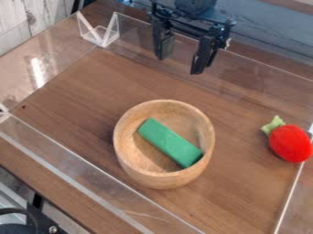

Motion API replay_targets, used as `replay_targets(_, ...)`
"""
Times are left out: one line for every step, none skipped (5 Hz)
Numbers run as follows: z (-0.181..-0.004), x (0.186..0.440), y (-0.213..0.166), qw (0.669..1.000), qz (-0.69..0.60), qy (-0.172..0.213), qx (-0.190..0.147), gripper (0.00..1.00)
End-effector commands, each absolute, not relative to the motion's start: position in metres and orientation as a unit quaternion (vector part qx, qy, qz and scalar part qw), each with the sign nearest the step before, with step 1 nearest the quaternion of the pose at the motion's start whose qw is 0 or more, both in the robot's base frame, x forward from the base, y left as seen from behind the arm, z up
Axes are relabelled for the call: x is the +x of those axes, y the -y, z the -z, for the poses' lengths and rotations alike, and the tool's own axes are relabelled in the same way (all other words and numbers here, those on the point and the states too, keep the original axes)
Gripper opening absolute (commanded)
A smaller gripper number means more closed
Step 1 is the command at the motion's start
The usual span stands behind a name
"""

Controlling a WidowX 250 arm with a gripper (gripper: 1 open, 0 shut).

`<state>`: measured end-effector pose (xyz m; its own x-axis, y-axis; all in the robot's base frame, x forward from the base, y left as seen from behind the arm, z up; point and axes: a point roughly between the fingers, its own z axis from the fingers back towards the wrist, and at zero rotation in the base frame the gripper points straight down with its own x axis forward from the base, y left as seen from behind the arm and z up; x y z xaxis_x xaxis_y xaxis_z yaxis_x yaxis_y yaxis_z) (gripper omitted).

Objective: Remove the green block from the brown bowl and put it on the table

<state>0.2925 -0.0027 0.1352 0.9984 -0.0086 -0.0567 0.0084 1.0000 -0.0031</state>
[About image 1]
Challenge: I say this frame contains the green rectangular block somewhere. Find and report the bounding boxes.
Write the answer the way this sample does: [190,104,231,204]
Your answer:
[136,118,203,168]

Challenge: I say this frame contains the clear acrylic front wall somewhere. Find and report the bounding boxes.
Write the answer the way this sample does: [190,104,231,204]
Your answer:
[0,113,205,234]

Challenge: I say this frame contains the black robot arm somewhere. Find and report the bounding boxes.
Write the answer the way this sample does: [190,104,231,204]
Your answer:
[150,0,235,75]

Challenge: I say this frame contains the black clamp with cable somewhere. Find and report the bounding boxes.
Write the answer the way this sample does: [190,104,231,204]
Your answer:
[0,193,68,234]

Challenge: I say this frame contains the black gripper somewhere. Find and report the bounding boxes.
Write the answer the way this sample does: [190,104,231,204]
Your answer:
[151,1,235,75]

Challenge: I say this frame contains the brown wooden bowl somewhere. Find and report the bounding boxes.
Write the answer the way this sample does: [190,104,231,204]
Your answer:
[112,100,215,189]

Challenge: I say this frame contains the red plush strawberry toy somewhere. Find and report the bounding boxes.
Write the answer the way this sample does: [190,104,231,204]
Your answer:
[261,115,313,163]

